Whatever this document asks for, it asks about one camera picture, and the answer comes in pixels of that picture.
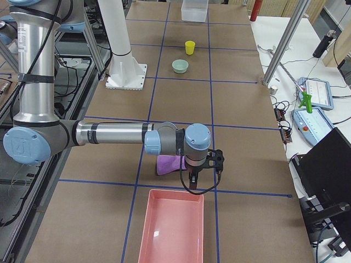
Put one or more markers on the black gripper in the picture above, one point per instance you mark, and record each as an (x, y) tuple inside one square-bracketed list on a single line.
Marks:
[(193, 170)]

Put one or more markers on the yellow plastic cup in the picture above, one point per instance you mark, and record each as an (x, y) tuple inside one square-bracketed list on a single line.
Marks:
[(189, 47)]

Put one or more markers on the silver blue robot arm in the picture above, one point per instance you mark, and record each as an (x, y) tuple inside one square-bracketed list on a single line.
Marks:
[(38, 133)]

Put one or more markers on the clear plastic box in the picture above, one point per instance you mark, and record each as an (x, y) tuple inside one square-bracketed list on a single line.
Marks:
[(194, 10)]

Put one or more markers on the purple cloth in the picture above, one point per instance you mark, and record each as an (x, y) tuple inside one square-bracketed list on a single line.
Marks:
[(167, 164)]

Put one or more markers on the pink plastic bin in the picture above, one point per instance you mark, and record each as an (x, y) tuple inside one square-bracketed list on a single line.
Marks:
[(173, 227)]

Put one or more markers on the mint green bowl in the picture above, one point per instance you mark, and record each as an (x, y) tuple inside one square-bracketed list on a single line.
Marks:
[(180, 66)]

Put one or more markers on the small metal weight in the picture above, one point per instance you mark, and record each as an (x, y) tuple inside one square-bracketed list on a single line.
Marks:
[(273, 89)]

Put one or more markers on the blue teach pendant near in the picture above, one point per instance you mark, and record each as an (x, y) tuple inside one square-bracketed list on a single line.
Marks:
[(313, 126)]

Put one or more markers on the blue teach pendant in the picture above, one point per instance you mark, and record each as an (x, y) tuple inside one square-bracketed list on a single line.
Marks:
[(313, 126), (319, 90)]

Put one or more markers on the black monitor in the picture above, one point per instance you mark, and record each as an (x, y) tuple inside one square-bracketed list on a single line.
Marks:
[(325, 173)]

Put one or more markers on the reacher grabber tool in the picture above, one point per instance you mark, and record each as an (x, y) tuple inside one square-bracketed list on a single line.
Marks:
[(306, 101)]

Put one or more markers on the blue teach pendant far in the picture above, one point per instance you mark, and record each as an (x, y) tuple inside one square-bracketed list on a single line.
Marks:
[(319, 90)]

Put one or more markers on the red cylinder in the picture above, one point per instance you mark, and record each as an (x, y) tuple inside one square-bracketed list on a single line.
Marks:
[(255, 10)]

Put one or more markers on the black cylinder device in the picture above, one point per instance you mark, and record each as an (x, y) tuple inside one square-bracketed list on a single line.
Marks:
[(324, 43)]

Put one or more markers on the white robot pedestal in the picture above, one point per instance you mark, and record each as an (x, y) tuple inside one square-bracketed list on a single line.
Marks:
[(124, 71)]

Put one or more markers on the aluminium frame post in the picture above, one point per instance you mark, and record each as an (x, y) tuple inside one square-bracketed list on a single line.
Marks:
[(285, 39)]

